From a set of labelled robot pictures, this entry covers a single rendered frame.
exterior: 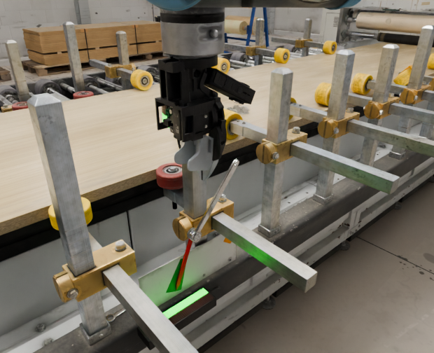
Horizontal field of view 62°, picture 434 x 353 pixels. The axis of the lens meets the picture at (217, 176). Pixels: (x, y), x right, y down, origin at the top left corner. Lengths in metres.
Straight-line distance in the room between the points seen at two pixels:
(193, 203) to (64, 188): 0.27
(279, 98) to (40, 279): 0.67
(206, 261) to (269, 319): 0.93
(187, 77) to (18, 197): 0.49
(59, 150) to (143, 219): 0.46
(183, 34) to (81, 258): 0.39
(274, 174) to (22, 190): 0.57
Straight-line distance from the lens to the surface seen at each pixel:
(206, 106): 0.55
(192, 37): 0.51
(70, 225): 0.61
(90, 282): 0.68
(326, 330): 1.74
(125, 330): 0.79
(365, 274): 2.05
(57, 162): 0.56
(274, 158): 0.86
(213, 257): 0.85
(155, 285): 0.77
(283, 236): 1.01
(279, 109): 0.83
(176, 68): 0.52
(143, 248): 1.02
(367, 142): 1.32
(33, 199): 0.85
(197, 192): 0.73
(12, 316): 0.96
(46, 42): 6.69
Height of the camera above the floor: 1.30
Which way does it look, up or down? 28 degrees down
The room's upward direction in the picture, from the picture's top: straight up
